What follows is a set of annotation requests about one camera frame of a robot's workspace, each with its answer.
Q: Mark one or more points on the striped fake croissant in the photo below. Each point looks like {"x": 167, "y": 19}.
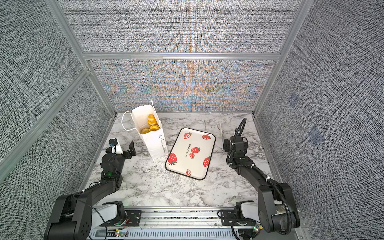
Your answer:
{"x": 152, "y": 120}

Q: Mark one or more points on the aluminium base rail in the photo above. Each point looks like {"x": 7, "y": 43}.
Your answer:
{"x": 205, "y": 223}

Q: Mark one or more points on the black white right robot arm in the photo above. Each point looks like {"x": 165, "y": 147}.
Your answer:
{"x": 275, "y": 208}

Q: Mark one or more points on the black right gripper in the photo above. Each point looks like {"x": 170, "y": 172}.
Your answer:
{"x": 227, "y": 145}

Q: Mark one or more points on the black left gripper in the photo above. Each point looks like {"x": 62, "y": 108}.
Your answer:
{"x": 126, "y": 154}

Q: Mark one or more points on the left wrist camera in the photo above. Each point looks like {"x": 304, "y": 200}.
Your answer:
{"x": 114, "y": 147}

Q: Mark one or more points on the strawberry print serving tray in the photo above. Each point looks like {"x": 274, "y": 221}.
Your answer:
{"x": 191, "y": 154}

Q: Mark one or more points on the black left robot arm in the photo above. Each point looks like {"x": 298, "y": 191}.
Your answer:
{"x": 74, "y": 216}

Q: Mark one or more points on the round striped fake bun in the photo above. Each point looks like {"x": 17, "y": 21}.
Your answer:
{"x": 152, "y": 128}

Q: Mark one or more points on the white printed paper bag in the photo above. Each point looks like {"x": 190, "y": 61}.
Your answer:
{"x": 155, "y": 141}

